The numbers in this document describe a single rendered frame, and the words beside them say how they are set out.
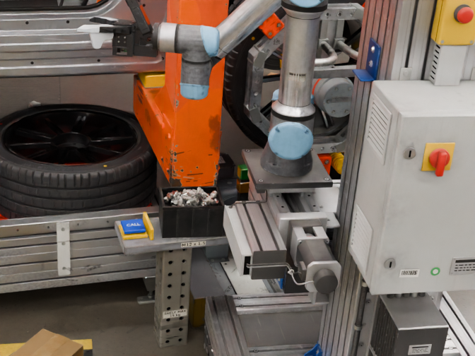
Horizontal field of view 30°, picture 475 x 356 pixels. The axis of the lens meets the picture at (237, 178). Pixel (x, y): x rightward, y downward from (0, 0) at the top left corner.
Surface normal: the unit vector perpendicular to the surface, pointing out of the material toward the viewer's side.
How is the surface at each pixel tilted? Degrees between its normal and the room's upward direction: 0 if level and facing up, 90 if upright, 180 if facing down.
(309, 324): 0
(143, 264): 90
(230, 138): 0
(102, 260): 90
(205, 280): 0
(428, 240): 92
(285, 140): 98
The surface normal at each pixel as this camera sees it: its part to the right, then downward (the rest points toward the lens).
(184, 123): 0.29, 0.46
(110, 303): 0.07, -0.89
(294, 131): -0.07, 0.57
